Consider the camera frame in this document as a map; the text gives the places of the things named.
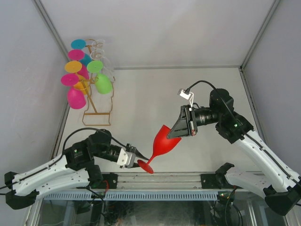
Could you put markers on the magenta wine glass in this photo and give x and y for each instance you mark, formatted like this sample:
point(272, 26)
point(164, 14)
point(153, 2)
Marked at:
point(77, 55)
point(75, 97)

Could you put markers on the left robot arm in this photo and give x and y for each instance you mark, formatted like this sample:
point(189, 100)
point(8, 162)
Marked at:
point(74, 167)

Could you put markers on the cyan plastic wine glass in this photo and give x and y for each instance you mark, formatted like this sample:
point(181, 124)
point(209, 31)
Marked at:
point(81, 44)

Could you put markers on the right black base bracket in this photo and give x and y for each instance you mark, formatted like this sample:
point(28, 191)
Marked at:
point(209, 181)

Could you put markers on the blue slotted cable duct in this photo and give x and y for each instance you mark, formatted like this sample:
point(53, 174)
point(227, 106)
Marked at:
point(136, 196)

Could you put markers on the front clear wine glass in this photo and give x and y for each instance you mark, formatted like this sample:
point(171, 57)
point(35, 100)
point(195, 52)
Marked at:
point(107, 67)

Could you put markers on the aluminium mounting rail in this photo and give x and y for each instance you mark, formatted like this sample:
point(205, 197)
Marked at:
point(162, 181)

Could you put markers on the orange plastic wine glass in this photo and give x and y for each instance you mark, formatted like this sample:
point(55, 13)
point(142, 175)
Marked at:
point(74, 67)

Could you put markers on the rear magenta wine glass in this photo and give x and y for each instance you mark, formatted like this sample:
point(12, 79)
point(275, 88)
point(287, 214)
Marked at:
point(77, 55)

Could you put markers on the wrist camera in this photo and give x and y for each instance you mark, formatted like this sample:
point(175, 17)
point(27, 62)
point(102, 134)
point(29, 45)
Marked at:
point(187, 95)
point(123, 158)

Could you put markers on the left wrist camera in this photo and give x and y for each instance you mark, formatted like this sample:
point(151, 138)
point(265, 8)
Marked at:
point(123, 158)

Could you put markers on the left black base bracket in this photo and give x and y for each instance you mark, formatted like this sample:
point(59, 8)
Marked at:
point(110, 181)

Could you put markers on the gold wire glass rack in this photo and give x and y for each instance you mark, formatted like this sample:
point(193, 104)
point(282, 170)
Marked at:
point(99, 106)

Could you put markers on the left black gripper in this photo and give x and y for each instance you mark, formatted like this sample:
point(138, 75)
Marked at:
point(133, 149)

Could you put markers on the red plastic wine glass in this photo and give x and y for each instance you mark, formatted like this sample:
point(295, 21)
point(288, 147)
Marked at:
point(161, 146)

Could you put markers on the clear wine glass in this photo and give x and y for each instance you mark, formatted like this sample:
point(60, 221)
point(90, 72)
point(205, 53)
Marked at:
point(107, 67)
point(98, 44)

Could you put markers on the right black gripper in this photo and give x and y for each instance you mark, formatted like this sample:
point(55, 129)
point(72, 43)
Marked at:
point(186, 125)

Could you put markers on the black base bracket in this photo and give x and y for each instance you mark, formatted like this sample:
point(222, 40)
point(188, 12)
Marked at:
point(110, 181)
point(209, 181)

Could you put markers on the front magenta wine glass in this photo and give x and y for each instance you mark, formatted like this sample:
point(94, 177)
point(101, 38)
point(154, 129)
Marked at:
point(75, 97)

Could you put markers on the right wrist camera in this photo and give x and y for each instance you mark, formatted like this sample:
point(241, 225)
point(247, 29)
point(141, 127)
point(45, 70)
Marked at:
point(187, 95)

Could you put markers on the green plastic wine glass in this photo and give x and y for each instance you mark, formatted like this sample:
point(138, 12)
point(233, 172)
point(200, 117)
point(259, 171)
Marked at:
point(102, 82)

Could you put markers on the rear clear wine glass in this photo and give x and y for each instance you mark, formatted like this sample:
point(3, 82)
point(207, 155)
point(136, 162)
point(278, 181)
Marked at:
point(98, 44)

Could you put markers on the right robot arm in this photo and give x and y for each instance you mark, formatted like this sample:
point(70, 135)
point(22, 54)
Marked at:
point(280, 186)

